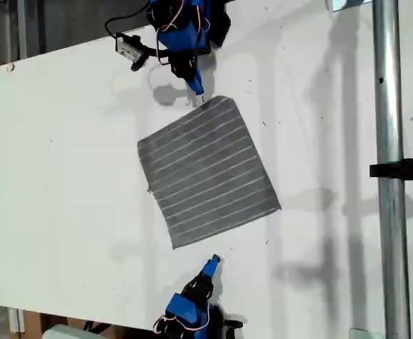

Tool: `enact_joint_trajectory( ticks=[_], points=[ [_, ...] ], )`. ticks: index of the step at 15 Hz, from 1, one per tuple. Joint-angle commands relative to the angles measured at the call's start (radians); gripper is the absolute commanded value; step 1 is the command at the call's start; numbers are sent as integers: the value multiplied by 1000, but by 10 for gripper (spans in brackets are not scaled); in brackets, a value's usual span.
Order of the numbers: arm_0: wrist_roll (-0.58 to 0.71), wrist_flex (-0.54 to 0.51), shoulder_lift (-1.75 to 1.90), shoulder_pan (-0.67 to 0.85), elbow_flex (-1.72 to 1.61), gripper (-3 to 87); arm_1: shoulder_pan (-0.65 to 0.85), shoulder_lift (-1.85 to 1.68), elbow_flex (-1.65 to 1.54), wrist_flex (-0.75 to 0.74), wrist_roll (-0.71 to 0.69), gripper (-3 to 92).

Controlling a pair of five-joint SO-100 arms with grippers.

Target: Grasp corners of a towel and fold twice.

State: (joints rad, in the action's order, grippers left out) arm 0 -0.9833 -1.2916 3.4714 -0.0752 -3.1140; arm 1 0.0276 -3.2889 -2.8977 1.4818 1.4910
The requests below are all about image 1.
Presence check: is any grey striped towel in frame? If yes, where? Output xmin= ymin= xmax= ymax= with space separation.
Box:
xmin=136 ymin=95 xmax=282 ymax=251

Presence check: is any white box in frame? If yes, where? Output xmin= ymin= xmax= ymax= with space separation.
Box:
xmin=42 ymin=323 xmax=98 ymax=339

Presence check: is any brown cardboard sheet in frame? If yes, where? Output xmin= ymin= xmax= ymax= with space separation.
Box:
xmin=21 ymin=309 xmax=157 ymax=339

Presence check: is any black clamp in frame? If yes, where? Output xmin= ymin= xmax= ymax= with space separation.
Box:
xmin=369 ymin=149 xmax=413 ymax=187

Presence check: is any black camera stalk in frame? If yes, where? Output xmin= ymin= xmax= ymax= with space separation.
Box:
xmin=143 ymin=44 xmax=172 ymax=58

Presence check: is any black camera box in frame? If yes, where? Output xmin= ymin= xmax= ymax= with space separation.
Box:
xmin=222 ymin=317 xmax=244 ymax=339
xmin=114 ymin=32 xmax=148 ymax=72

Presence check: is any black camera cable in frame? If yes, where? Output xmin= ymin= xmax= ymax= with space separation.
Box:
xmin=104 ymin=16 xmax=151 ymax=38

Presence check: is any steel post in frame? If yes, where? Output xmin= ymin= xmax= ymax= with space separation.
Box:
xmin=371 ymin=0 xmax=412 ymax=339

